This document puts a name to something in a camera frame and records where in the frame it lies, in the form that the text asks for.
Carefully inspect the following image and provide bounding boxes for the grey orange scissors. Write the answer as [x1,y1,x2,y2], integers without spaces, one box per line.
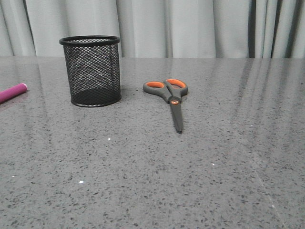
[143,79,188,133]

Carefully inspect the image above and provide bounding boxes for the magenta marker pen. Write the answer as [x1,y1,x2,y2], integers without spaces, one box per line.
[0,83,28,104]

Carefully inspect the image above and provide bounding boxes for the black mesh pen cup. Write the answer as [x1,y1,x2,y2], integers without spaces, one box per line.
[59,35,122,107]

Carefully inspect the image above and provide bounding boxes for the grey curtain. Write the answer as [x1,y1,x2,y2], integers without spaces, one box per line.
[0,0,305,58]

